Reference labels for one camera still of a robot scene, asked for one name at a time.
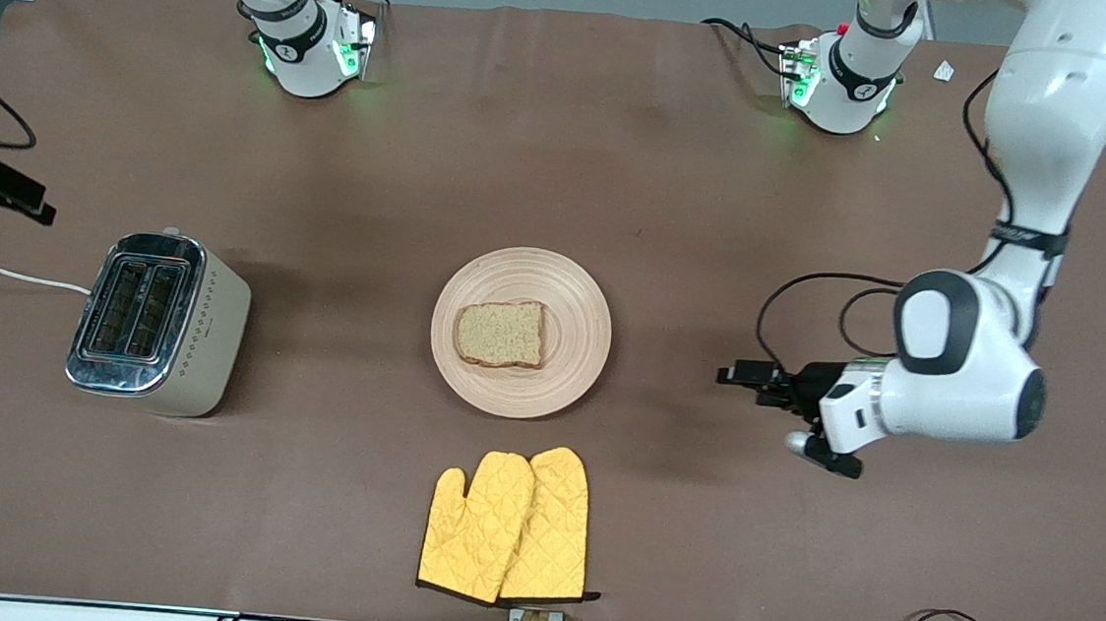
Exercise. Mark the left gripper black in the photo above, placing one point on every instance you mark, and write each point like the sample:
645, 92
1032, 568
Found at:
812, 382

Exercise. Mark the round light wooden plate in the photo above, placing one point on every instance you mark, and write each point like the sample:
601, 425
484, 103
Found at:
575, 283

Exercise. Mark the brown toast slice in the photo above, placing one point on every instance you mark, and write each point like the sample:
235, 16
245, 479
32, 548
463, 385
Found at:
502, 334

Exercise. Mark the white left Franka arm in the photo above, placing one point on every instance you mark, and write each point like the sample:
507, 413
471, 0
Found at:
1040, 142

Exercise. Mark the yellow quilted oven mitt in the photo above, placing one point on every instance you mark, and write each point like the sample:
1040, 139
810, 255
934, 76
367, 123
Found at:
471, 531
556, 528

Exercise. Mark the beige chrome two-slot toaster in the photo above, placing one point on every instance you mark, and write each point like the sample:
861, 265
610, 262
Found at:
205, 342

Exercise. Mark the brown table cover sheet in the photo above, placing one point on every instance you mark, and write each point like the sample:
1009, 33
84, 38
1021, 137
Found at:
565, 154

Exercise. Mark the left base connector panel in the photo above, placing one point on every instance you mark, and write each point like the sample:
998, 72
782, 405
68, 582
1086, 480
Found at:
797, 73

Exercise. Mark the base connector panel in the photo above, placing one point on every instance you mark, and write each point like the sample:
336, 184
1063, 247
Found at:
797, 73
357, 43

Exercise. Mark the small white paper tag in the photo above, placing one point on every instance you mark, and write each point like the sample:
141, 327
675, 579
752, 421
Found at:
944, 71

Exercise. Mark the right base connector panel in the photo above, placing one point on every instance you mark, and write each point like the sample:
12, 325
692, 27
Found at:
357, 43

